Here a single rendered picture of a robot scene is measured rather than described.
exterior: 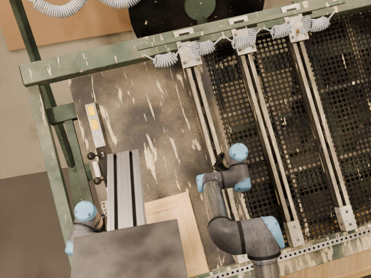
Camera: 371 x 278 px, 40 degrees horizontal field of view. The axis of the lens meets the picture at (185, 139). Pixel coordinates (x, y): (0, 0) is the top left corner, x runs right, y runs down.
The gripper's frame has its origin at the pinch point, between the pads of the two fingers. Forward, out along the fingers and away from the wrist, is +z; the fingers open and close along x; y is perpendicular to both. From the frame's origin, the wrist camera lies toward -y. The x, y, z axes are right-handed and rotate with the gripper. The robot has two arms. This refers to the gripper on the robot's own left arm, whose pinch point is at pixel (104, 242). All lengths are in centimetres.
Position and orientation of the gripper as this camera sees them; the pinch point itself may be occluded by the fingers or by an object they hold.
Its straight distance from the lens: 217.9
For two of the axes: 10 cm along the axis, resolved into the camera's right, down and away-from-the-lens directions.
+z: 0.6, 4.6, 8.9
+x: -9.9, 1.5, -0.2
